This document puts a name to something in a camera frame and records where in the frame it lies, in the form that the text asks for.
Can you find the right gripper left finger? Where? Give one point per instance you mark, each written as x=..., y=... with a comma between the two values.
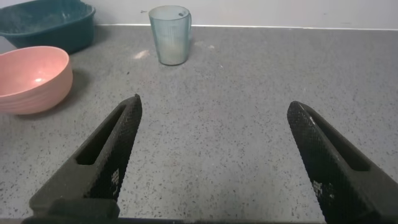
x=105, y=155

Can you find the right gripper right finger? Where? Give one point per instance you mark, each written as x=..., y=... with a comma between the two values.
x=332, y=168

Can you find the translucent blue ribbed cup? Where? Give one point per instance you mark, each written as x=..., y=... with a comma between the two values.
x=171, y=40

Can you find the pink plastic bowl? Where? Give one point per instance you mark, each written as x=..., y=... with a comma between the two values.
x=31, y=93

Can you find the teal square plastic basin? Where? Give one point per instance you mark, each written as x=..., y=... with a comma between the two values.
x=62, y=37

